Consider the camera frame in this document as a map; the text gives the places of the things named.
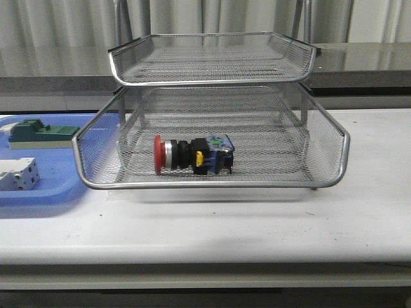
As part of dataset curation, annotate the silver metal rack frame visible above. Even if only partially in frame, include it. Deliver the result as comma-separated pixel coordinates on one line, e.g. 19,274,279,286
111,0,323,191

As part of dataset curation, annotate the white circuit breaker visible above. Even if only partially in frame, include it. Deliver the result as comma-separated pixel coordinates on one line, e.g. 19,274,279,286
1,157,40,191

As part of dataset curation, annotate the green and beige electrical module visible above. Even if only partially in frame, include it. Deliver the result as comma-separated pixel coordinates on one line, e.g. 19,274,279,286
1,119,80,150

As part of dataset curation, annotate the red emergency stop push button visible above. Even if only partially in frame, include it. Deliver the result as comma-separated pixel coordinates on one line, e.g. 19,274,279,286
153,134,235,175

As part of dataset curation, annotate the blue plastic tray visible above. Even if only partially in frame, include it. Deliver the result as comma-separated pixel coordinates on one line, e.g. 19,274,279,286
0,113,120,207

